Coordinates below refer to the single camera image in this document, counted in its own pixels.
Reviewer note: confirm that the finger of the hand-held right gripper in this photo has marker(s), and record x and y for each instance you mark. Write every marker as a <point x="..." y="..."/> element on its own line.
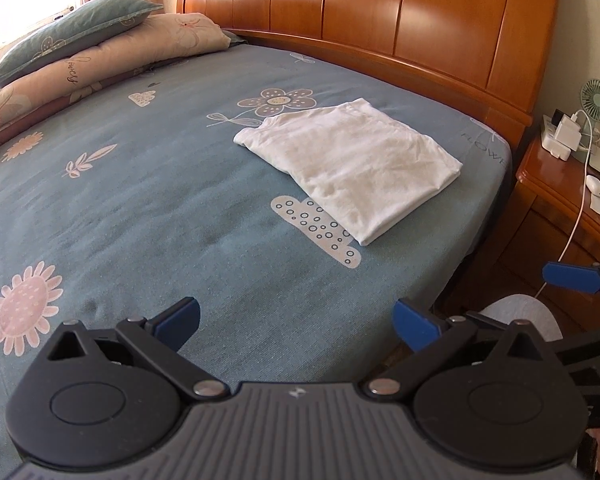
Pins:
<point x="572" y="276"/>
<point x="590" y="350"/>

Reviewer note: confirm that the grey-green floral pillow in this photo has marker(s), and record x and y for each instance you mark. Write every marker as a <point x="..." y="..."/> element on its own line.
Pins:
<point x="70" y="30"/>

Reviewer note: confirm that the light grey cloth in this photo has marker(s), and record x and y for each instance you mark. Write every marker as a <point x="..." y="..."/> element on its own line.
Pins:
<point x="525" y="310"/>

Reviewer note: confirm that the pink floral quilt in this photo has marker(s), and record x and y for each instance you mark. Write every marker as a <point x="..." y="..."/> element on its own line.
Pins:
<point x="105" y="65"/>

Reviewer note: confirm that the white power strip with chargers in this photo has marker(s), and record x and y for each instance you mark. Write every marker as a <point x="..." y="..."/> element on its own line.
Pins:
<point x="565" y="132"/>

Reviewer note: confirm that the white printed long-sleeve shirt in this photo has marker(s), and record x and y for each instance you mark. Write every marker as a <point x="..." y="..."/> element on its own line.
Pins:
<point x="350" y="165"/>

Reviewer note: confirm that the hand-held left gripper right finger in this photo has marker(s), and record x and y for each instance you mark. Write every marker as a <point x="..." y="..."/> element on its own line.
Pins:
<point x="415" y="325"/>

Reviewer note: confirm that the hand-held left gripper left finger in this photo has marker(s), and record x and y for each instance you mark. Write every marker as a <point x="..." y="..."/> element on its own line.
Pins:
<point x="177" y="320"/>

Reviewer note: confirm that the small green desk fan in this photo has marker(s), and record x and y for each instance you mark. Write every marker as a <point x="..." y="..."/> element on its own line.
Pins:
<point x="596" y="100"/>

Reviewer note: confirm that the wooden headboard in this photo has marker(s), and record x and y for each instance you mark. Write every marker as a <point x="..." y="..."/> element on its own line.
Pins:
<point x="380" y="10"/>

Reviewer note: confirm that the wooden nightstand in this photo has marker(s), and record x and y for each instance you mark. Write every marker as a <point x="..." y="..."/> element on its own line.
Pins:
<point x="545" y="175"/>

